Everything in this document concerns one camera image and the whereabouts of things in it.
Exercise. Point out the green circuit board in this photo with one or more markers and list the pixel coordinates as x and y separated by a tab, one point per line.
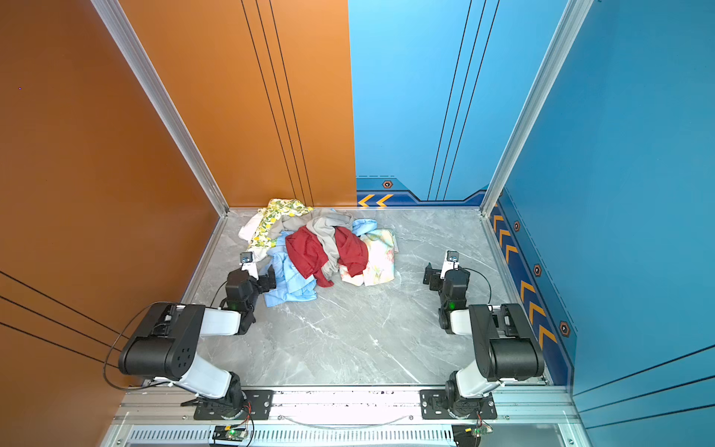
479	431
230	436

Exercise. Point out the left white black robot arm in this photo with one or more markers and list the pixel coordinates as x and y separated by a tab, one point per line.
164	347

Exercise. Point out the light blue shirt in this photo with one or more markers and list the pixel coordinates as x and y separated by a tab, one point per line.
292	287

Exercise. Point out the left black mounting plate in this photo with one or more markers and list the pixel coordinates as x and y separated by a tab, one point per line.
256	402

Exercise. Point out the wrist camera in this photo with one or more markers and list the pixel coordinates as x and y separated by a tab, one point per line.
248	264
450	262

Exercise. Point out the grey beige cloth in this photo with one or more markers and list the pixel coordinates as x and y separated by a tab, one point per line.
322	223

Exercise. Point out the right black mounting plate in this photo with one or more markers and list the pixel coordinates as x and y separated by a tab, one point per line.
436	404

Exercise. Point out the black mounting plate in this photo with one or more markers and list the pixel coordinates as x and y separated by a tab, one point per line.
256	402
436	404

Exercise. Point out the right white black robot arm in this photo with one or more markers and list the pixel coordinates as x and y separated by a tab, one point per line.
505	350

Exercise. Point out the right green circuit board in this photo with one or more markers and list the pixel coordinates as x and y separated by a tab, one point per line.
479	431

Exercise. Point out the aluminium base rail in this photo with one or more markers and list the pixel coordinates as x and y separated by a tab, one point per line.
353	416

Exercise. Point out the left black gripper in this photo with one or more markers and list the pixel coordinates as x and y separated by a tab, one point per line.
265	278

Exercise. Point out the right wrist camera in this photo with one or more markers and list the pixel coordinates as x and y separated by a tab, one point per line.
450	262

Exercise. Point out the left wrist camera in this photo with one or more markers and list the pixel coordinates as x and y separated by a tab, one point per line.
248	264

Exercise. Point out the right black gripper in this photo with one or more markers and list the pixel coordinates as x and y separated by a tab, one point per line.
431	277

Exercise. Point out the yellow lemon print cloth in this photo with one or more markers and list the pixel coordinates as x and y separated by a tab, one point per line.
263	229

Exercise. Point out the pastel floral cloth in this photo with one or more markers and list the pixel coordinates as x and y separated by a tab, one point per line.
382	248

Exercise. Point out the dark red cloth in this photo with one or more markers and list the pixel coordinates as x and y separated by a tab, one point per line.
309	257

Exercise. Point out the left green circuit board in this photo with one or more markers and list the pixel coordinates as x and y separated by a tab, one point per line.
230	436

